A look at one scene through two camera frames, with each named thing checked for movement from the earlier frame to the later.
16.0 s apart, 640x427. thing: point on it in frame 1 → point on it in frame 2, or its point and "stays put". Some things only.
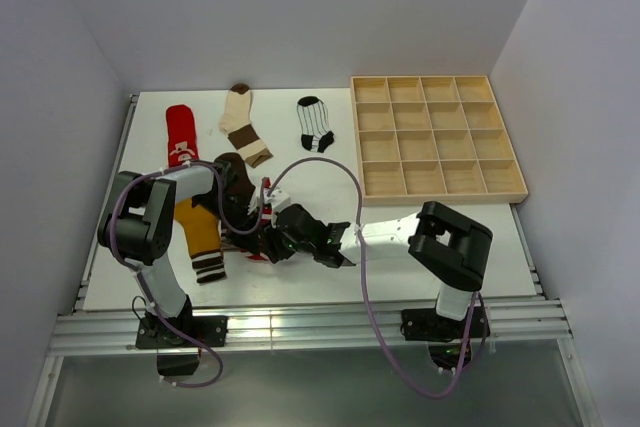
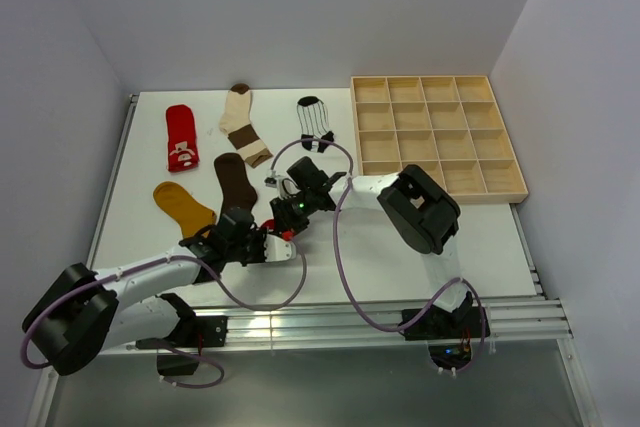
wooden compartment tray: (433, 139) stays put
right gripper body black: (279, 246) → (295, 212)
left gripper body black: (245, 221) → (251, 250)
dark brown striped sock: (237, 187) stays put
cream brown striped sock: (236, 123) stays put
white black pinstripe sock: (314, 124) stays put
